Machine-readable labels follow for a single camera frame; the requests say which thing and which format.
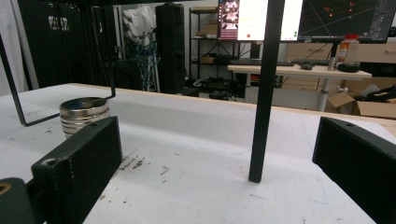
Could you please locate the white cloth bundle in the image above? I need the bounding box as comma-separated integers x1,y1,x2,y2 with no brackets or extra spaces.
121,5,157,44

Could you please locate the bundle of blue cables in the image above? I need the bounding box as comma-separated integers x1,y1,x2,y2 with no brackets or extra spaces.
132,41,161,91

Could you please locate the computer monitor with dark screen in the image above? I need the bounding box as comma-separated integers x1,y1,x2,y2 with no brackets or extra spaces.
297,0,396,44

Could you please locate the black curtain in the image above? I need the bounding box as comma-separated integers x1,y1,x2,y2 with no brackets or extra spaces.
17,0,120,90

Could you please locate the clear jar with red lid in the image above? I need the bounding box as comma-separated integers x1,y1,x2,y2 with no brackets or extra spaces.
335,34,361,66

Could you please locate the black keyboard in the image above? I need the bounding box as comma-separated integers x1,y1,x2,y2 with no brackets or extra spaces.
229,58,295,67

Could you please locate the black metal shelf rack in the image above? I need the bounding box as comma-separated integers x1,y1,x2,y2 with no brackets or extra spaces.
188,7,250,82

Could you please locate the tall black case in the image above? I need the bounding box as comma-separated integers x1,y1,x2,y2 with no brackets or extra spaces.
154,2,187,95

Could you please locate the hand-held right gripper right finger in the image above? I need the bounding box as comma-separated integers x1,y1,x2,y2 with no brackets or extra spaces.
312,116,396,224

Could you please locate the ribbed steel cup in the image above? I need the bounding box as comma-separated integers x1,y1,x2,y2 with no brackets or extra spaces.
58,96,111,140

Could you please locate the black metal post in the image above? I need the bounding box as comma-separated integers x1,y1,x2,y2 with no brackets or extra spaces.
247,0,286,184

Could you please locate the light wooden desk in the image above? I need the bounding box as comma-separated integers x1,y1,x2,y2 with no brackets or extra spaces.
227,63,373,113

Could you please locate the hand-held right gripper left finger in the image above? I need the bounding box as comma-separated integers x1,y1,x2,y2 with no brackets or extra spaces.
31,116,123,224

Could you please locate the computer monitor with bright screen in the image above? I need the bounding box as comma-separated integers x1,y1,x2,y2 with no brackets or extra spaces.
218,0,304,42

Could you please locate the black metal frame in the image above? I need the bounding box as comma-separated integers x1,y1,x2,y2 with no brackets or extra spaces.
0,3,117,127

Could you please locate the open cardboard box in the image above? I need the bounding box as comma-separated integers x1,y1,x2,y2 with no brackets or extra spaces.
327,85,396,119

